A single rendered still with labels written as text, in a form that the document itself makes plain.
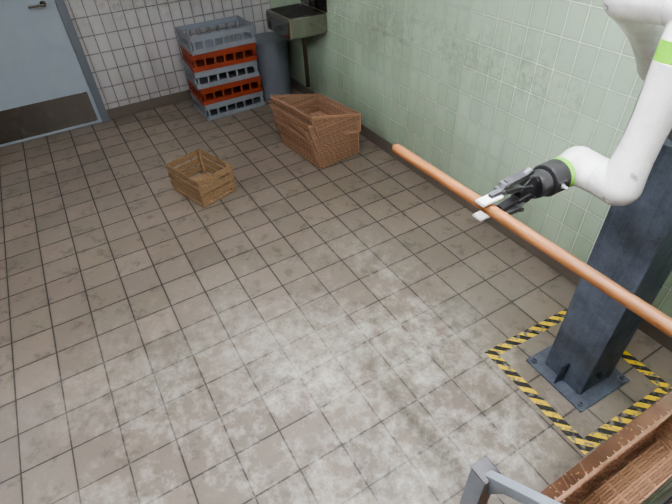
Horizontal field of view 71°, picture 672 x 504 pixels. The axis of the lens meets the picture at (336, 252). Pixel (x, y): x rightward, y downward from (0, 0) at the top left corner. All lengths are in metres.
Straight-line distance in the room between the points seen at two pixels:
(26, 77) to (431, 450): 4.35
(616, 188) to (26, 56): 4.54
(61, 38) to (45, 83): 0.42
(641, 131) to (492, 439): 1.37
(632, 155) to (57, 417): 2.44
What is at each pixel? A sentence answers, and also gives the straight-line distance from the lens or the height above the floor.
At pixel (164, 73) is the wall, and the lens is 5.18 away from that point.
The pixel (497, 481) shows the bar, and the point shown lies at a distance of 1.04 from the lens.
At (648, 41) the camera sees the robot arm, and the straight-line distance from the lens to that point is 1.55.
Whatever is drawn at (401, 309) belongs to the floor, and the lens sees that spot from 2.58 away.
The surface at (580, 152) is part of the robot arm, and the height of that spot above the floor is 1.25.
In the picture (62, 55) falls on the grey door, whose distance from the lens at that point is 4.99.
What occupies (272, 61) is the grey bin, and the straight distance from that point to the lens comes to 4.86.
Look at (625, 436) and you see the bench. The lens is 1.68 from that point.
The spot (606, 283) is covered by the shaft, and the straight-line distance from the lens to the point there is 1.11.
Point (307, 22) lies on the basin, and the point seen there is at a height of 0.84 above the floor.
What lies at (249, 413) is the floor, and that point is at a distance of 2.26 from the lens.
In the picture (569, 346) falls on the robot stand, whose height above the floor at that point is 0.22.
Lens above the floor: 1.91
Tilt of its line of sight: 41 degrees down
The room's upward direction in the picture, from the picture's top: 3 degrees counter-clockwise
